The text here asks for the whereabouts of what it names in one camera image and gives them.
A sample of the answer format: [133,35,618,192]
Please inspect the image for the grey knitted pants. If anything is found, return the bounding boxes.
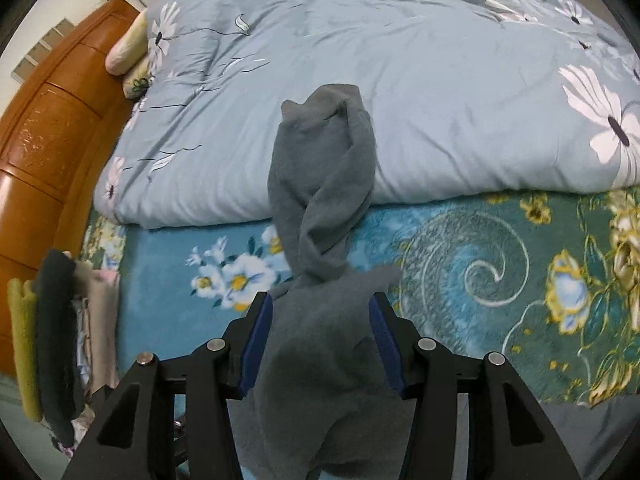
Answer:
[226,83,640,480]

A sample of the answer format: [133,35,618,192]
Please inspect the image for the dark grey folded garment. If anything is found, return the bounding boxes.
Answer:
[35,249,82,448]

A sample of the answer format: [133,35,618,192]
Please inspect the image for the beige folded garment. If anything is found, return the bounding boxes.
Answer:
[74,261,119,394]

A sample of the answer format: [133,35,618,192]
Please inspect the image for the teal floral bed blanket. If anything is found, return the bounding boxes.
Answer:
[79,186,640,480]

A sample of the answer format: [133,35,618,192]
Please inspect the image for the mustard yellow knitted sweater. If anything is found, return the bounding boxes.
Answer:
[6,278,43,422]

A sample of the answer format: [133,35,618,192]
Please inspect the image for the orange wooden headboard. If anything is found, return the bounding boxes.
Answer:
[0,0,141,378]

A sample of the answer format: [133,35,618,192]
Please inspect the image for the green floral pillow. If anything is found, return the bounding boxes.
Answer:
[122,55,151,100]

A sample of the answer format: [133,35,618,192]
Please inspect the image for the light blue floral duvet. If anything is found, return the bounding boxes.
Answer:
[93,0,639,229]

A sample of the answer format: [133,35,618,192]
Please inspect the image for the pink cream pillow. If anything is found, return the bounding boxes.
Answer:
[105,9,148,76]

